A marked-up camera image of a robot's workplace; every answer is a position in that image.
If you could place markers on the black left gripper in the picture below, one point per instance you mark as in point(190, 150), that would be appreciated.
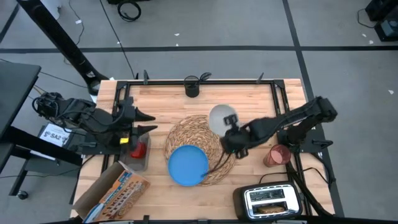
point(127, 124)

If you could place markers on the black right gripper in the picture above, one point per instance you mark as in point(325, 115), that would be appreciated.
point(236, 140)

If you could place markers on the red apple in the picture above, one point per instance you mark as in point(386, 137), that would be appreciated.
point(139, 151)

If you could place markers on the blue plate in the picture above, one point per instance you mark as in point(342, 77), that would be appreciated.
point(186, 166)

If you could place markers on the white bowl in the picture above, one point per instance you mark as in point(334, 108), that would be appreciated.
point(217, 116)

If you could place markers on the red plastic tumbler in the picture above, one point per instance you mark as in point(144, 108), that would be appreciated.
point(275, 156)

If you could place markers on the brown toast slice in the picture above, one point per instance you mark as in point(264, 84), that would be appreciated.
point(270, 209)

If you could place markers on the orange cereal box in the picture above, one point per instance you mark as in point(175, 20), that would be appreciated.
point(124, 193)

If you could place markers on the black spoon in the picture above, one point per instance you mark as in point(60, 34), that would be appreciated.
point(205, 75)

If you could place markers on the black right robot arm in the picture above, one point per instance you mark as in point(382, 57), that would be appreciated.
point(280, 121)

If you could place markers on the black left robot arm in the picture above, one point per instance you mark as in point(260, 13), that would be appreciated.
point(93, 119)

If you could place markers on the clear grey plastic bin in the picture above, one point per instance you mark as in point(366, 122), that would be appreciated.
point(139, 164)

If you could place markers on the black and silver toaster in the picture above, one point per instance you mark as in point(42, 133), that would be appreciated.
point(242, 199)

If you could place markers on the round woven placemat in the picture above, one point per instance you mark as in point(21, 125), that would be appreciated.
point(189, 130)

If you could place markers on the black table clamp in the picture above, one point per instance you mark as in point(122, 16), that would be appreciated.
point(145, 77)
point(260, 78)

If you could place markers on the black mesh cup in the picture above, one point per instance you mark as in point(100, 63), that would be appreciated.
point(191, 89)

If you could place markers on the white SA2 label sheet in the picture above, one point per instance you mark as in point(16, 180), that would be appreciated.
point(54, 135)

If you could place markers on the black desk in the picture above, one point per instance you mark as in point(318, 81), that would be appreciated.
point(15, 87)

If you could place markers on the black caster wheel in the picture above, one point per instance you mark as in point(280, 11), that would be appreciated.
point(22, 195)

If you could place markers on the black floor equipment box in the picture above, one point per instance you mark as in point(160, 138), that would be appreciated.
point(385, 28)

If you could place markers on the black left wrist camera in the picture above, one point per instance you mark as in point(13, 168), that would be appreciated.
point(128, 103)

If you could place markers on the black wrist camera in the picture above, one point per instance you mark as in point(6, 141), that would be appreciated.
point(128, 103)
point(230, 120)

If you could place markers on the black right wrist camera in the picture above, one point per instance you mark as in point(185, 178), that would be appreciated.
point(230, 120)

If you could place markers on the black metal table frame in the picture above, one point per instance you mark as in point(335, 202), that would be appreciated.
point(217, 82)

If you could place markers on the black camera stand pole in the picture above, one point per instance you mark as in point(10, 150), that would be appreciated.
point(62, 40)

